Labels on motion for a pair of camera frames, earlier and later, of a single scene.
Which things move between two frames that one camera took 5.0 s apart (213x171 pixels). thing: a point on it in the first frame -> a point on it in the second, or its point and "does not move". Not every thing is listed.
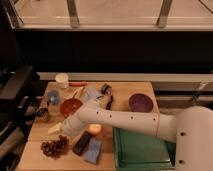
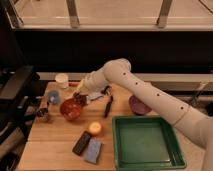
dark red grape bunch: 54,148 -> 80,98
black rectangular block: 81,143 does not move
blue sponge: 93,150 does not move
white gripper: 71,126 -> 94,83
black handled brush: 107,90 does not move
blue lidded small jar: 53,97 does not move
